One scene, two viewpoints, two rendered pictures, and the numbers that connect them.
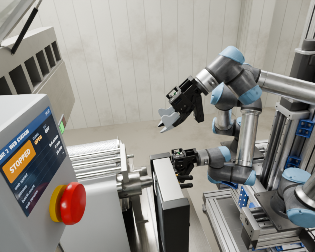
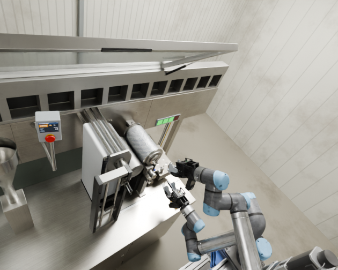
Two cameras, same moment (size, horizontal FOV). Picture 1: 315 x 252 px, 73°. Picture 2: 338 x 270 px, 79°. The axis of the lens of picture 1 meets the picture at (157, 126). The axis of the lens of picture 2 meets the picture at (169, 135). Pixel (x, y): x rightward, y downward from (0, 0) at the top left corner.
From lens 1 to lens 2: 0.67 m
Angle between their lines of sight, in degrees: 38
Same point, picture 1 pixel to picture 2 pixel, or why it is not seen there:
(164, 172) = (117, 172)
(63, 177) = (54, 133)
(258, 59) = not seen: outside the picture
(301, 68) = (299, 260)
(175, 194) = (104, 179)
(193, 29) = not seen: outside the picture
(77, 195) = (50, 138)
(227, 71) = (206, 181)
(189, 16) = not seen: outside the picture
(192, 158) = (181, 203)
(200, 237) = (139, 231)
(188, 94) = (188, 169)
